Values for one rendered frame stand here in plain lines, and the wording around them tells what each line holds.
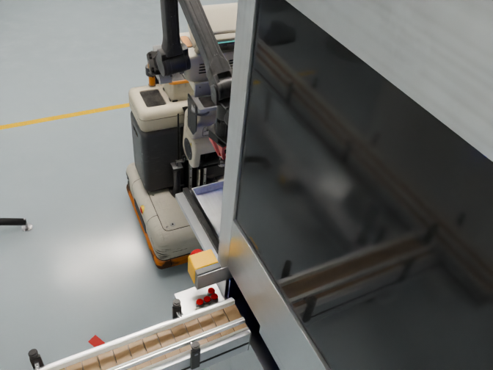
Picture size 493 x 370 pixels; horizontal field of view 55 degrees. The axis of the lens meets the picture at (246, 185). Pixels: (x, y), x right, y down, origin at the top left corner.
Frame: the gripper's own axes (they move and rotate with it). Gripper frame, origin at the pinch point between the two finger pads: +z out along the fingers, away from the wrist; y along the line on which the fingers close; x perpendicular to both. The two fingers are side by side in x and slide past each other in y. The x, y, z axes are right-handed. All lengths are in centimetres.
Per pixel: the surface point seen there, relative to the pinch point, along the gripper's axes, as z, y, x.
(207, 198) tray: 24.8, -7.0, 1.0
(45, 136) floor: 112, -191, 9
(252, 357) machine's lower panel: 29, 47, -25
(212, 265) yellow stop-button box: 10.5, 26.3, -24.3
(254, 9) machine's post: -61, 29, -22
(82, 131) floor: 112, -183, 32
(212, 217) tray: 24.9, 1.5, -3.5
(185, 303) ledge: 25.8, 23.6, -30.9
